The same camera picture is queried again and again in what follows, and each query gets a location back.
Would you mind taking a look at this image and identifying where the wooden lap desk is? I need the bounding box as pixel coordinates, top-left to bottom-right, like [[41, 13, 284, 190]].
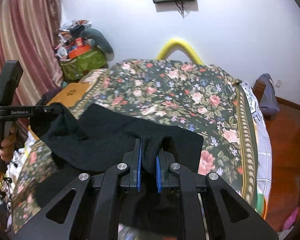
[[47, 83, 90, 108]]

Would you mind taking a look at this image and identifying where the person left hand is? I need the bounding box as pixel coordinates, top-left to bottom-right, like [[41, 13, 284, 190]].
[[0, 124, 18, 163]]

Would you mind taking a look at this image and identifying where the orange box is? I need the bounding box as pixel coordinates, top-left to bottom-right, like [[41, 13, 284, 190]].
[[68, 45, 91, 59]]

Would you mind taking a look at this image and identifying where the black elephant print t-shirt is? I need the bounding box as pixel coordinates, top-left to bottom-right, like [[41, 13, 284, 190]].
[[28, 102, 204, 228]]

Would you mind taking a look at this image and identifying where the floral green bed quilt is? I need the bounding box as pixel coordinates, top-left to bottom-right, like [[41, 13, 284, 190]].
[[12, 60, 257, 232]]

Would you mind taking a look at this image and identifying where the grey purple backpack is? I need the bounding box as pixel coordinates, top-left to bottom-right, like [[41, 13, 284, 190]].
[[253, 73, 280, 119]]

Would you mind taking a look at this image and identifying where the pink striped curtain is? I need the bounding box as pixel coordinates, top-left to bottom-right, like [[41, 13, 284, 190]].
[[0, 0, 63, 106]]

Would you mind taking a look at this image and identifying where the white wall socket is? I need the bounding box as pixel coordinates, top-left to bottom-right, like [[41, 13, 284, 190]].
[[275, 80, 282, 88]]

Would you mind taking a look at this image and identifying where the green leaf pattern storage bag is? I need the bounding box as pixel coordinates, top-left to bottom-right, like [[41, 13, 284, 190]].
[[59, 49, 107, 81]]

